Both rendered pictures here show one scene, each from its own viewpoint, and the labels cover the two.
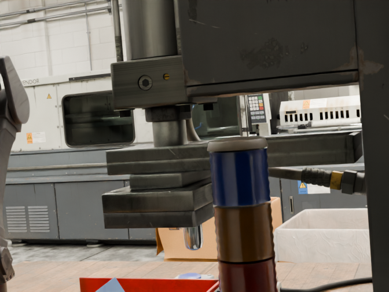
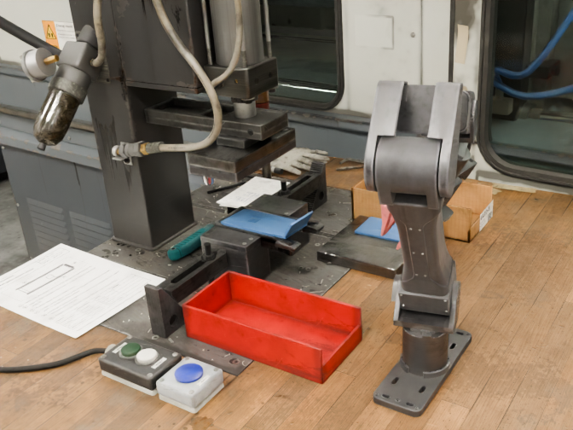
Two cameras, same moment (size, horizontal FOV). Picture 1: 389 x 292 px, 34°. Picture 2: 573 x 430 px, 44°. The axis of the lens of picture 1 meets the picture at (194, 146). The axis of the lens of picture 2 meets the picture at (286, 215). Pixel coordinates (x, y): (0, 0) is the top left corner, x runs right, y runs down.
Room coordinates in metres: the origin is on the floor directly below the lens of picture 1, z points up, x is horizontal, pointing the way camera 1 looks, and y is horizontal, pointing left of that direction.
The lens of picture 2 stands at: (1.82, 0.38, 1.55)
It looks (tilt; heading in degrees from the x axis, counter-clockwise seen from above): 25 degrees down; 195
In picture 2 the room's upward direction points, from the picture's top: 4 degrees counter-clockwise
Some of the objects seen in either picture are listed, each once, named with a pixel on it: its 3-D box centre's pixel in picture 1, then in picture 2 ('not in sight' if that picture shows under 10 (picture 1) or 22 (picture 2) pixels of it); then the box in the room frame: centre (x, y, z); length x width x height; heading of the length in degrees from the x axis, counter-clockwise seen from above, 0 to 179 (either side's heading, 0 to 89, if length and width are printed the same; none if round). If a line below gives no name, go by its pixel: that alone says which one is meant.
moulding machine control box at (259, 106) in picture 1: (259, 100); not in sight; (5.25, -0.57, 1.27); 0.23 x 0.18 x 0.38; 156
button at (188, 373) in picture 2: (190, 280); (189, 375); (1.08, 0.03, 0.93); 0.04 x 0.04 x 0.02
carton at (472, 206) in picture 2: not in sight; (421, 203); (0.49, 0.31, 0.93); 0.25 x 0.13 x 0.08; 70
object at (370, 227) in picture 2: not in sight; (398, 225); (0.60, 0.28, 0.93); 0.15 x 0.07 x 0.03; 71
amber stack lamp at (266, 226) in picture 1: (243, 229); (259, 92); (0.41, -0.03, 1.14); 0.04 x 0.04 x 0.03
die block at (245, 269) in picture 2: not in sight; (257, 241); (0.69, 0.03, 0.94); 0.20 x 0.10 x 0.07; 160
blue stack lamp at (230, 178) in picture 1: (239, 175); not in sight; (0.41, -0.03, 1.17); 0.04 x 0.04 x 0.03
